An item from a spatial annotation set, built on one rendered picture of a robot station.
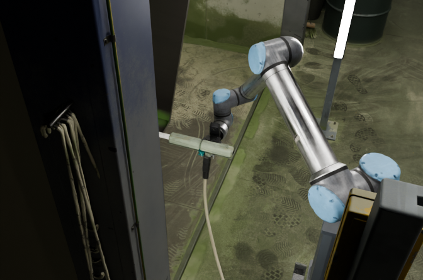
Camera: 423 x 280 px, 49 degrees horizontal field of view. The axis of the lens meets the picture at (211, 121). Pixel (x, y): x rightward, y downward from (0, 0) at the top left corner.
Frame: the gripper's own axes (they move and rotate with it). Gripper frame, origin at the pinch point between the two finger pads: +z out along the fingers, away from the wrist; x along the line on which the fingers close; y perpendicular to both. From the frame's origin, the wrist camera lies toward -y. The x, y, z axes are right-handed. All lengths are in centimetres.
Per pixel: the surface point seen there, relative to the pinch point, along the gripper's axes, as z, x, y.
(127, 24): 101, -7, -101
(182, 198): -24, 17, 56
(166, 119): -35.2, 32.6, 11.2
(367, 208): 110, -52, -82
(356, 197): 108, -50, -82
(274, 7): -192, 1, -9
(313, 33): -247, -32, 27
